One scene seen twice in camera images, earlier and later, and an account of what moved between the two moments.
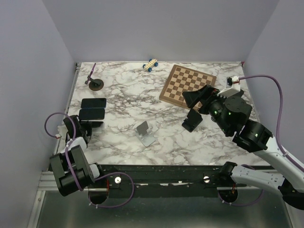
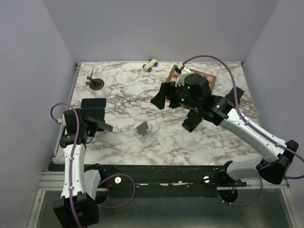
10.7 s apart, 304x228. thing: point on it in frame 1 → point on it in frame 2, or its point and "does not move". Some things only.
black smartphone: [91, 114] does not move
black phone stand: [194, 118] does not move
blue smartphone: [93, 103] does not move
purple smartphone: [88, 79] → [101, 128]
